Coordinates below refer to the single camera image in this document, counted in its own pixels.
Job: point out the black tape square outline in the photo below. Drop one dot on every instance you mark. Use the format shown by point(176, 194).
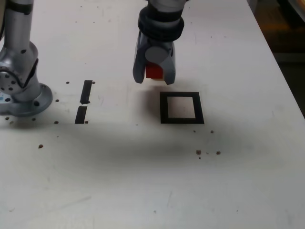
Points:
point(164, 107)

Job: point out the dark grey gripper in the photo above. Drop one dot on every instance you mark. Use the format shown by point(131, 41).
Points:
point(157, 43)

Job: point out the red cube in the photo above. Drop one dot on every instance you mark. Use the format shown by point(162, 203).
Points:
point(153, 71)

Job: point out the black tape strip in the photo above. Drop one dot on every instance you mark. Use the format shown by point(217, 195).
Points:
point(86, 91)

